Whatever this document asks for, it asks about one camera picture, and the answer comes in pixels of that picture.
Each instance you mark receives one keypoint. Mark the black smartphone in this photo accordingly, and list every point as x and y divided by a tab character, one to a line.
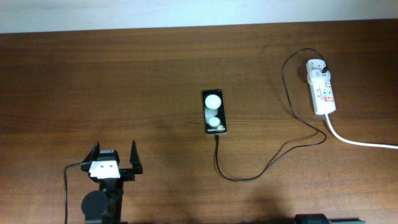
214	112

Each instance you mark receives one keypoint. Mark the white power strip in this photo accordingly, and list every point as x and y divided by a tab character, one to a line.
322	93

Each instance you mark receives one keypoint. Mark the white usb charger adapter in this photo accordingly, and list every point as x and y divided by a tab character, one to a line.
317	76

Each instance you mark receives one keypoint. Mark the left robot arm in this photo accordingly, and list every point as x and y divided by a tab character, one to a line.
104	206

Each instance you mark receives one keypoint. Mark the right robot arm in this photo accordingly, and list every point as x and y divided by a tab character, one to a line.
318	218

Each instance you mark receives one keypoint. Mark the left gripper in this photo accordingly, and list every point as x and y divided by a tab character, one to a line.
129	173

